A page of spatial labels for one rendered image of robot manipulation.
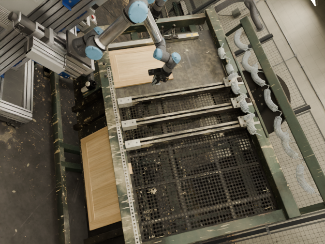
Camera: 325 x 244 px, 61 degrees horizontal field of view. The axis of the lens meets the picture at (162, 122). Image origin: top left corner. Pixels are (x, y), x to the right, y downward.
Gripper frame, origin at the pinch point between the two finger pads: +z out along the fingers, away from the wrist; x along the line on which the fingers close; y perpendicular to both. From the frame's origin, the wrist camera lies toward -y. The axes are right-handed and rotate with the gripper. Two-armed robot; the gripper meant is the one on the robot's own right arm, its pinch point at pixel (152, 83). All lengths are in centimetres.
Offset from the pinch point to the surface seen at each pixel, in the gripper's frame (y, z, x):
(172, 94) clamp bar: 29.6, 13.3, 3.8
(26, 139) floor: -78, 108, -2
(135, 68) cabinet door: 7, 30, 42
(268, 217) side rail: 77, -4, -113
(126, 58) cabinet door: 1, 33, 56
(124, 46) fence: -1, 31, 70
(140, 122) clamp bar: 1.3, 29.5, -19.0
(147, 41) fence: 20, 19, 72
